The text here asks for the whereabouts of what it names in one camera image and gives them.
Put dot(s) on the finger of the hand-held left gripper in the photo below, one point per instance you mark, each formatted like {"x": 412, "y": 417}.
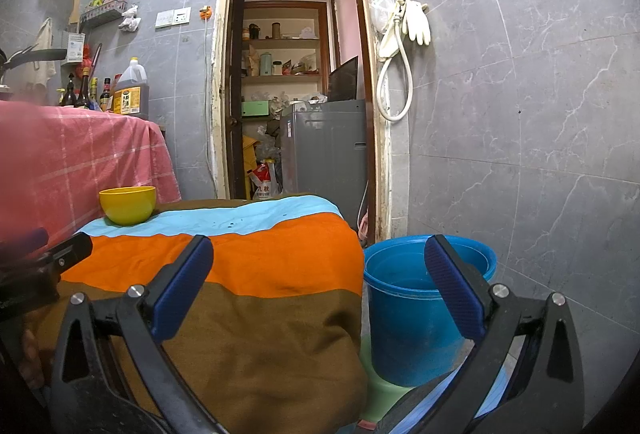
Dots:
{"x": 25, "y": 243}
{"x": 67, "y": 254}

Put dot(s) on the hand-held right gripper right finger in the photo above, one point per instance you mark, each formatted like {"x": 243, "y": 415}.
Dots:
{"x": 455, "y": 294}

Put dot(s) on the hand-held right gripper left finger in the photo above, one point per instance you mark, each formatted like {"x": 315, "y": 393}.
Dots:
{"x": 182, "y": 284}

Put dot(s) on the blue plastic bucket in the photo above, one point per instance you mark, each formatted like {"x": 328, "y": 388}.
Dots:
{"x": 405, "y": 324}

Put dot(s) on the person's left hand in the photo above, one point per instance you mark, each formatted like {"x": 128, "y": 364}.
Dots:
{"x": 32, "y": 356}

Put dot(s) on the yellow bowl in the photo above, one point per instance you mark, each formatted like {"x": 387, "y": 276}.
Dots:
{"x": 127, "y": 209}

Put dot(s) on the orange brown blue striped cloth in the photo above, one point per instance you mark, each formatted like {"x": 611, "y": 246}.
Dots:
{"x": 260, "y": 314}

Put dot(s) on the pink checked cloth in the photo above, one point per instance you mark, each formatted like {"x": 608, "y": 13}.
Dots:
{"x": 75, "y": 158}

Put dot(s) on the green plastic stool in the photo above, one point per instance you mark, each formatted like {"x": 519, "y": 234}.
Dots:
{"x": 385, "y": 394}

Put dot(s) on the red and white bag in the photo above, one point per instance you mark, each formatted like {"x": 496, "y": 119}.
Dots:
{"x": 264, "y": 181}

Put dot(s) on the yellow bag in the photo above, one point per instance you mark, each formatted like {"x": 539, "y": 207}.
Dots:
{"x": 250, "y": 153}

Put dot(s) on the red capped sauce bottle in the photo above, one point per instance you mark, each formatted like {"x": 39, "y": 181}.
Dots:
{"x": 106, "y": 98}

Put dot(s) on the yellow capped sauce bottle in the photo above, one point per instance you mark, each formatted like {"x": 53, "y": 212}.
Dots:
{"x": 95, "y": 96}

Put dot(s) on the tall dark sauce bottle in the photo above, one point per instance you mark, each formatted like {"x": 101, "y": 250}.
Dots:
{"x": 83, "y": 93}

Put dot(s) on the large cooking oil bottle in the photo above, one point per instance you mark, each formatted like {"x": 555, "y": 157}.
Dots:
{"x": 131, "y": 96}

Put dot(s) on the black frying pan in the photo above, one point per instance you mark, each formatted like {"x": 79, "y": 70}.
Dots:
{"x": 40, "y": 56}

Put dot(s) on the dark brown door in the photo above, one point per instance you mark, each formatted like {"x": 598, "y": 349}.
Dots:
{"x": 236, "y": 103}

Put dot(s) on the green box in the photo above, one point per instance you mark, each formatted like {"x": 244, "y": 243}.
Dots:
{"x": 256, "y": 108}

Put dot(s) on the red mesh bag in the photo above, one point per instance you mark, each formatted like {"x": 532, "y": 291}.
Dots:
{"x": 85, "y": 61}

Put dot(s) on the white printed box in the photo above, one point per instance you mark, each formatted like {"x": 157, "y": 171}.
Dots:
{"x": 74, "y": 46}

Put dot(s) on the beige hanging towel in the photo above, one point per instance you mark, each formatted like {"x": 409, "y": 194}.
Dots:
{"x": 44, "y": 38}

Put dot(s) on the teal canister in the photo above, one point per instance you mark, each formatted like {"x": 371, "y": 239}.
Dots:
{"x": 266, "y": 64}

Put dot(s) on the wooden board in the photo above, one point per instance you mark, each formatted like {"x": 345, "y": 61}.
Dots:
{"x": 74, "y": 12}

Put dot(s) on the black television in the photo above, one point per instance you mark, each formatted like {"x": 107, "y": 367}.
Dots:
{"x": 345, "y": 81}

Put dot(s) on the white crumpled bag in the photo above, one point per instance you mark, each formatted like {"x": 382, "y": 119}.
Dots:
{"x": 129, "y": 18}

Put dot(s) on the wooden shelf unit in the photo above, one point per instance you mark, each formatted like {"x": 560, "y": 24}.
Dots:
{"x": 282, "y": 42}

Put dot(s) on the brown jar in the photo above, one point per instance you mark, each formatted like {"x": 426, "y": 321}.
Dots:
{"x": 276, "y": 30}

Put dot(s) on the cream rubber gloves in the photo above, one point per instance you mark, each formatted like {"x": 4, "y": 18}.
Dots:
{"x": 417, "y": 23}

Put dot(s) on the clear plastic bag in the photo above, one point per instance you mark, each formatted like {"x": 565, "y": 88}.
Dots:
{"x": 381, "y": 13}

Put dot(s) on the grey wall rack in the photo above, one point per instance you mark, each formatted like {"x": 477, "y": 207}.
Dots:
{"x": 102, "y": 13}

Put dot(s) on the white wall socket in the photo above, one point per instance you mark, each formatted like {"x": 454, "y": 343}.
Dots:
{"x": 173, "y": 17}

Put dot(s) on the orange wall hook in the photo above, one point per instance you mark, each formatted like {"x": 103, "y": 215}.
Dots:
{"x": 205, "y": 12}

